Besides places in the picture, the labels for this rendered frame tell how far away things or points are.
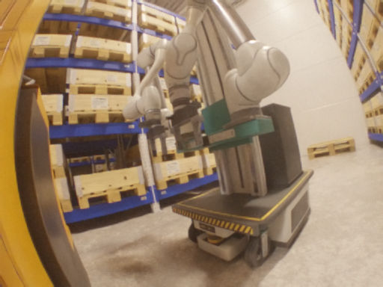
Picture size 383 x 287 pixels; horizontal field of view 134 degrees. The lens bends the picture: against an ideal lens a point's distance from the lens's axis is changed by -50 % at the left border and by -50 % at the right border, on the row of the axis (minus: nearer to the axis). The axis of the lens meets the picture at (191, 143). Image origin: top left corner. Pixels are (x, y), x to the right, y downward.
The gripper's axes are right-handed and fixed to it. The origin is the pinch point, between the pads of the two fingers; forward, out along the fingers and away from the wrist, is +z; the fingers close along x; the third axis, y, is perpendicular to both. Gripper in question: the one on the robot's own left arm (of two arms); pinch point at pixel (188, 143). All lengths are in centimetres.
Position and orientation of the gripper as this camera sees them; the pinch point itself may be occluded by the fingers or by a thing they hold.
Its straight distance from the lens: 63.9
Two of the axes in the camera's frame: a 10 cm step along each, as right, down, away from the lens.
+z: 1.8, 9.8, -0.8
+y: -8.0, 1.0, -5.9
